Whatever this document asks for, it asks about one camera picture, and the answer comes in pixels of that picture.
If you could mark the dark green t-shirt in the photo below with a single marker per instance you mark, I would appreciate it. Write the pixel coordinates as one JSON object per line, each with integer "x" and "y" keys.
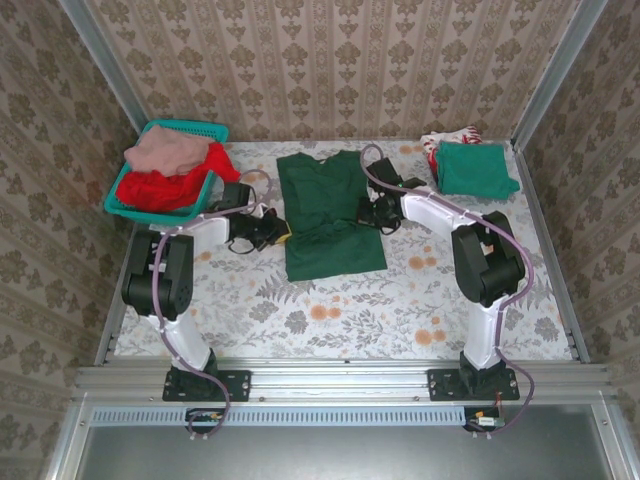
{"x": 325, "y": 215}

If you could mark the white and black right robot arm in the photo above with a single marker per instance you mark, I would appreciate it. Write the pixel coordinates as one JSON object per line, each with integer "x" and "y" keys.
{"x": 485, "y": 260}

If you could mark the folded teal green t-shirt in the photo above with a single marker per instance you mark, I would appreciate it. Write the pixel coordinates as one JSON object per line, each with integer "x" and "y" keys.
{"x": 472, "y": 170}

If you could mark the teal plastic basket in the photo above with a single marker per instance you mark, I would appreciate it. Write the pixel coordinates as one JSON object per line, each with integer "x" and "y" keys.
{"x": 150, "y": 216}

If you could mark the floral tablecloth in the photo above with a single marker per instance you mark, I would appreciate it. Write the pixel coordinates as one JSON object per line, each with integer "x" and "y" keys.
{"x": 325, "y": 340}

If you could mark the red and white patterned t-shirt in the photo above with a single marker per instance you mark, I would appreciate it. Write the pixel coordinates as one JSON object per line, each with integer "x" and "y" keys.
{"x": 467, "y": 134}

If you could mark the pink cloth in basket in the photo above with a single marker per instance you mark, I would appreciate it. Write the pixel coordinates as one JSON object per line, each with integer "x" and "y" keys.
{"x": 165, "y": 150}

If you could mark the small electronics board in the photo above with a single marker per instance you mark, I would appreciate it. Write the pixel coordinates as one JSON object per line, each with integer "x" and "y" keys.
{"x": 202, "y": 420}
{"x": 485, "y": 420}

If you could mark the grey metal sheet panel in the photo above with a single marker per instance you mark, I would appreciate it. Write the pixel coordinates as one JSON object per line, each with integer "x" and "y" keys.
{"x": 350, "y": 455}

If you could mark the aluminium mounting rail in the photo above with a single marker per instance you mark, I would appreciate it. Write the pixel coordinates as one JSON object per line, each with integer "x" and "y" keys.
{"x": 340, "y": 380}

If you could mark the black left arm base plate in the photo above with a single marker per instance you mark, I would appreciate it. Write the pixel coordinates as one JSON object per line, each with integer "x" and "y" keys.
{"x": 235, "y": 385}

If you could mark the aluminium table side rail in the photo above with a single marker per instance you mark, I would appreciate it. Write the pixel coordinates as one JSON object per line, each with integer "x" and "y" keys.
{"x": 555, "y": 250}
{"x": 107, "y": 335}

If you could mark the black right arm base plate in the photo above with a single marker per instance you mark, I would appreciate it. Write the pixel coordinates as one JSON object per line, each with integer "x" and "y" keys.
{"x": 442, "y": 387}

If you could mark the aluminium frame post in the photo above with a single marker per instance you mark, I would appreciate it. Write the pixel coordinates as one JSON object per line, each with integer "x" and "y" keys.
{"x": 555, "y": 75}
{"x": 105, "y": 60}

